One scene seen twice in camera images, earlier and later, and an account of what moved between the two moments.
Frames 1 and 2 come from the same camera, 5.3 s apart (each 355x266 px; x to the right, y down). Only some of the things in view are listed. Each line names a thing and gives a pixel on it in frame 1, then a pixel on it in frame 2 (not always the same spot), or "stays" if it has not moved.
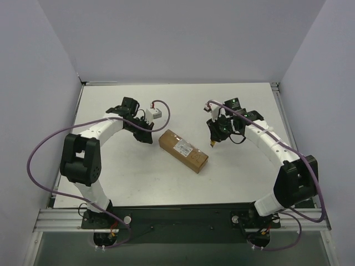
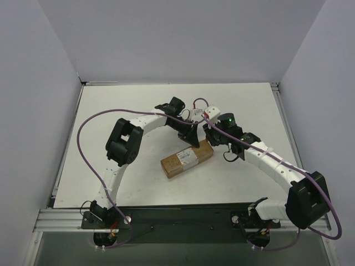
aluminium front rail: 71,220 stays
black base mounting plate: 181,223 stays
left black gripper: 140,129 → 190,133
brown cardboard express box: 182,152 → 177,162
